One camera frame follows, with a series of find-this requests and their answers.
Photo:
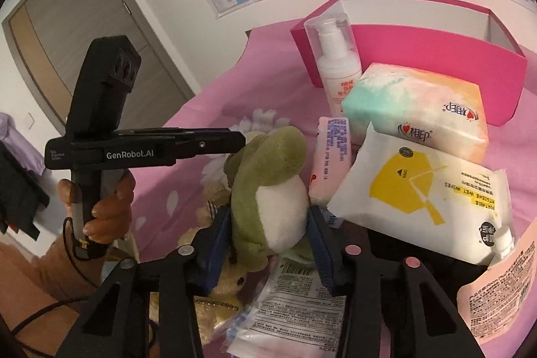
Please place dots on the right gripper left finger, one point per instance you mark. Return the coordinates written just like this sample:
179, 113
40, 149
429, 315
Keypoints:
115, 321

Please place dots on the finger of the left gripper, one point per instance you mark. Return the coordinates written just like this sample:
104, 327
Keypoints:
204, 141

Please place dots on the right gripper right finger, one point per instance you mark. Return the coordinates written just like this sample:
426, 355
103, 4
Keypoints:
395, 293

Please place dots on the pink spout pouch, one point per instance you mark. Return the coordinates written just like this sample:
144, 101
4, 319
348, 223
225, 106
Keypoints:
491, 304

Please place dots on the green frog plush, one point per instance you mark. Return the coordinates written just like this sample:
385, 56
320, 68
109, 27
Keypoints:
268, 199

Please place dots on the white yellow wet wipes pack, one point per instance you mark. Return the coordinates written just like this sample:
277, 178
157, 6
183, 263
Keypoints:
424, 197

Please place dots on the small pink floral tissue pack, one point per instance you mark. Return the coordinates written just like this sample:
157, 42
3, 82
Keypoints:
332, 159

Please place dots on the beige teddy bear plush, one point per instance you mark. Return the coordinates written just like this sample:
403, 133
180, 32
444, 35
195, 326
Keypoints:
215, 312

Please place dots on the left hand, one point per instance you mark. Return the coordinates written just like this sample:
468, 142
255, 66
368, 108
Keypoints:
112, 216

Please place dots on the pink floral tablecloth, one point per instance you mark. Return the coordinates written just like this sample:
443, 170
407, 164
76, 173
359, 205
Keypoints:
267, 88

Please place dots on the cotton swab bag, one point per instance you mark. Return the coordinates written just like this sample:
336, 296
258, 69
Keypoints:
293, 316

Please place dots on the grey door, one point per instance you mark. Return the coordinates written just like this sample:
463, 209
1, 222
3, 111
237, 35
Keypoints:
48, 40

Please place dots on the white pump lotion bottle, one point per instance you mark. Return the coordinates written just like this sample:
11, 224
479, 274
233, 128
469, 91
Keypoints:
336, 56

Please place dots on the pastel tissue pack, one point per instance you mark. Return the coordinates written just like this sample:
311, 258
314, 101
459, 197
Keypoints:
432, 109

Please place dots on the pink storage box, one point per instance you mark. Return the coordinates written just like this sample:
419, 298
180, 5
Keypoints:
452, 37

